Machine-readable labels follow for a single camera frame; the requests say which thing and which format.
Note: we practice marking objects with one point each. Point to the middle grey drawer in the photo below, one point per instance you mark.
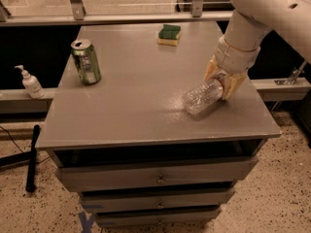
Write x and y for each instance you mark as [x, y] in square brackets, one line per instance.
[162, 200]

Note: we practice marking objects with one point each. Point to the metal bracket on rail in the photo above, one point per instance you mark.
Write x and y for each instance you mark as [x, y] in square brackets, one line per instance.
[291, 79]

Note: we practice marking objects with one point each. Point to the clear plastic water bottle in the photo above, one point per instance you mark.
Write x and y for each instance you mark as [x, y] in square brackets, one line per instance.
[203, 96]

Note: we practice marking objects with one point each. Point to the upper metal railing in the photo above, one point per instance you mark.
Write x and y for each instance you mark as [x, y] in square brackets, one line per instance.
[86, 12]

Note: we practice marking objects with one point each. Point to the white pump lotion bottle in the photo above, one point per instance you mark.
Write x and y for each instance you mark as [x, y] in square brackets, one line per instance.
[31, 83]

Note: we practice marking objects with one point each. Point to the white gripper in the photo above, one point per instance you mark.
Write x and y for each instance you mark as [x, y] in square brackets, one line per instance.
[233, 59]

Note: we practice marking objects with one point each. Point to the green soda can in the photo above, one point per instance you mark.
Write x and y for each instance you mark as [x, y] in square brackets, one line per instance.
[85, 58]

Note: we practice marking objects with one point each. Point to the black rod on floor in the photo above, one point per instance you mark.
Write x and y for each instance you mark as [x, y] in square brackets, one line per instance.
[30, 182]

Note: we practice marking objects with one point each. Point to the top grey drawer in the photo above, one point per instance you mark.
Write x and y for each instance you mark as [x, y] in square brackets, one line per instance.
[214, 170]

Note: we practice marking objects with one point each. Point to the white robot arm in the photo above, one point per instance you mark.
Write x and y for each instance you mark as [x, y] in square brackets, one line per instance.
[251, 21]

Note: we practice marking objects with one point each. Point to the green and yellow sponge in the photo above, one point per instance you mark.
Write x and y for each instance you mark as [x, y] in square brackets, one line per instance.
[169, 35]

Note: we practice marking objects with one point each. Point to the grey drawer cabinet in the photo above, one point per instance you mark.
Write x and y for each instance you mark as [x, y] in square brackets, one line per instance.
[135, 117]

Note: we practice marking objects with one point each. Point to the bottom grey drawer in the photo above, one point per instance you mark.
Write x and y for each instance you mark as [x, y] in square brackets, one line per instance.
[156, 216]

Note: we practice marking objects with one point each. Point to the grey drawer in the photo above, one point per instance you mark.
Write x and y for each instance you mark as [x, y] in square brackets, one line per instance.
[162, 200]
[214, 170]
[156, 216]

